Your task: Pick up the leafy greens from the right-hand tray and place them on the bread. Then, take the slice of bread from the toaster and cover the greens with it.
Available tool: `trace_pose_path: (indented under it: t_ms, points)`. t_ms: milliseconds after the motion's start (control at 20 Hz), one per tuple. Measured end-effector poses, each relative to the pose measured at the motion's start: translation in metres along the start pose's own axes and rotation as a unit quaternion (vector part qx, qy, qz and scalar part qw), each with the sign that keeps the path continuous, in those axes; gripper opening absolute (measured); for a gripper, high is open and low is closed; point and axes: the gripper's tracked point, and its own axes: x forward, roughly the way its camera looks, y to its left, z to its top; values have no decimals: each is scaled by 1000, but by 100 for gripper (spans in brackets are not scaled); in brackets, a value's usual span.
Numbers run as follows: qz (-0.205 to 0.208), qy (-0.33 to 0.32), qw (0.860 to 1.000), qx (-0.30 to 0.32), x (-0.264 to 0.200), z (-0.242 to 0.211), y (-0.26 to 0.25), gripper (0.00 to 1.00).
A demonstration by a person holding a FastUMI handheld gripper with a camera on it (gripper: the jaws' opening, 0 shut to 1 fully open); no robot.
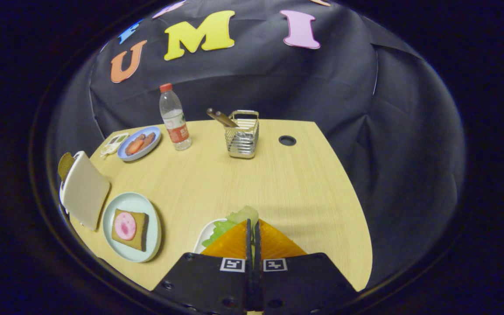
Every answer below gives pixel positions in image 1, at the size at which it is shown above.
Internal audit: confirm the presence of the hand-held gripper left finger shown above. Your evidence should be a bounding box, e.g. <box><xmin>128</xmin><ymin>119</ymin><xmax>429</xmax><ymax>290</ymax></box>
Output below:
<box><xmin>152</xmin><ymin>219</ymin><xmax>252</xmax><ymax>315</ymax></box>

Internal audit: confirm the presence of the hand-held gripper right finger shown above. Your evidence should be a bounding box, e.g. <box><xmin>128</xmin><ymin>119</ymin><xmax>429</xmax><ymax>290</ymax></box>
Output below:
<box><xmin>254</xmin><ymin>219</ymin><xmax>360</xmax><ymax>315</ymax></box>

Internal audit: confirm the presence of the green lettuce leaf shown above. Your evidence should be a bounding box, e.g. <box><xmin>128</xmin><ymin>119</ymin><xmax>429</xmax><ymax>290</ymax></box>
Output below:
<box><xmin>202</xmin><ymin>206</ymin><xmax>259</xmax><ymax>248</ymax></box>

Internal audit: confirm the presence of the toasted bread slice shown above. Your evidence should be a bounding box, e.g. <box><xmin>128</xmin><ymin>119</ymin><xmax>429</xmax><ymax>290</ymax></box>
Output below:
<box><xmin>57</xmin><ymin>152</ymin><xmax>75</xmax><ymax>181</ymax></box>

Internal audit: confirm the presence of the small white dish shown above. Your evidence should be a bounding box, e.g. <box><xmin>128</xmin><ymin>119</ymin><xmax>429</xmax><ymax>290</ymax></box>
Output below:
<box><xmin>193</xmin><ymin>218</ymin><xmax>228</xmax><ymax>254</ymax></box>

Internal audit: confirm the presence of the brown bread slice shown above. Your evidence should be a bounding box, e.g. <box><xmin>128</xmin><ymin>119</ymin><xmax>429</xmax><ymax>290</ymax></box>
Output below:
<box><xmin>111</xmin><ymin>209</ymin><xmax>150</xmax><ymax>252</ymax></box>

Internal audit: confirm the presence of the pink ham slice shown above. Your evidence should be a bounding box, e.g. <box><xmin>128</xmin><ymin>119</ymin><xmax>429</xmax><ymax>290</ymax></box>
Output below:
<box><xmin>114</xmin><ymin>212</ymin><xmax>137</xmax><ymax>241</ymax></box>

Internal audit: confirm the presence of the pale green plate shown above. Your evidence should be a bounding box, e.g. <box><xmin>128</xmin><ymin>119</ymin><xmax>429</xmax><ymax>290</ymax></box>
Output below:
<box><xmin>102</xmin><ymin>192</ymin><xmax>162</xmax><ymax>263</ymax></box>

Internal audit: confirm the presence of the blue plate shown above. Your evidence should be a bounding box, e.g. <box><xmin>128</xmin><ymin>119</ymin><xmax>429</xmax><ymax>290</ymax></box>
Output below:
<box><xmin>117</xmin><ymin>126</ymin><xmax>162</xmax><ymax>162</ymax></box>

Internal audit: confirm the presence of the white toaster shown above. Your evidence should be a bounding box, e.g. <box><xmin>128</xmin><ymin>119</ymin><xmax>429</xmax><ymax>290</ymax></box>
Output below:
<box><xmin>59</xmin><ymin>151</ymin><xmax>111</xmax><ymax>231</ymax></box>

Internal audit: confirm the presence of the clear plastic water bottle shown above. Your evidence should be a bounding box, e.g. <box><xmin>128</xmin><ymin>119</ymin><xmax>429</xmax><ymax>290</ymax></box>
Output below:
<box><xmin>159</xmin><ymin>83</ymin><xmax>193</xmax><ymax>151</ymax></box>

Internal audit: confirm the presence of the white condiment tray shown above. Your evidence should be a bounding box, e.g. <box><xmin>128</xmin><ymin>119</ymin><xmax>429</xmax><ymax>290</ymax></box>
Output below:
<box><xmin>100</xmin><ymin>133</ymin><xmax>129</xmax><ymax>158</ymax></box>

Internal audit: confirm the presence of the black backdrop cloth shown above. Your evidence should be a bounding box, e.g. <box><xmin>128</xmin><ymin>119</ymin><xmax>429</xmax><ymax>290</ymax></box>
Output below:
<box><xmin>46</xmin><ymin>0</ymin><xmax>467</xmax><ymax>289</ymax></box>

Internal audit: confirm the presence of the metal wire cutlery holder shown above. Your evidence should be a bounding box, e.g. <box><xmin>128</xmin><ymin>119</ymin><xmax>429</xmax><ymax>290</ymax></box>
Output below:
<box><xmin>224</xmin><ymin>110</ymin><xmax>260</xmax><ymax>159</ymax></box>

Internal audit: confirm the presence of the wooden handled knife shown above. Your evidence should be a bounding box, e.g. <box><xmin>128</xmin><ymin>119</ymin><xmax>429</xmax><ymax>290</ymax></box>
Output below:
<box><xmin>206</xmin><ymin>108</ymin><xmax>238</xmax><ymax>128</ymax></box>

